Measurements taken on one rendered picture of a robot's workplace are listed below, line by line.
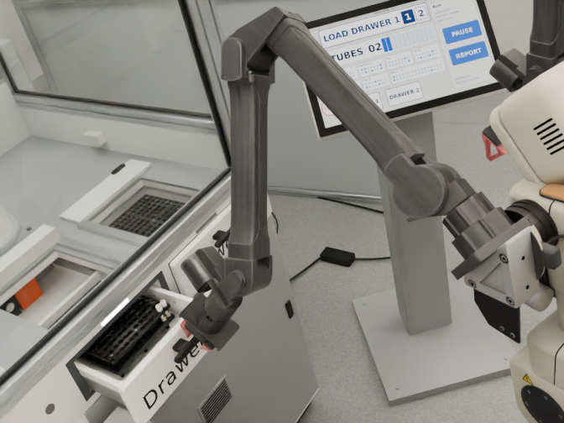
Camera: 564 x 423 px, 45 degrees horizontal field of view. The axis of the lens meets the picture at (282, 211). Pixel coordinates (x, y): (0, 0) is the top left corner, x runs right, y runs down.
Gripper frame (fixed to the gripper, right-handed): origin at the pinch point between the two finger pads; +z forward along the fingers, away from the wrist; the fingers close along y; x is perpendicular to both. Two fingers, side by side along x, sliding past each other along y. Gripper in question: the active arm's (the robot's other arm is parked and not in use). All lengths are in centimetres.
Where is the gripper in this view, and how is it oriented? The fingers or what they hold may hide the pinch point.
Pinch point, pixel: (196, 339)
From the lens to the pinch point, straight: 137.5
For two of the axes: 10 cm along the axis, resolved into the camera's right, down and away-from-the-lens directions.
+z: -3.7, 5.4, 7.6
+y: -7.6, -6.4, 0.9
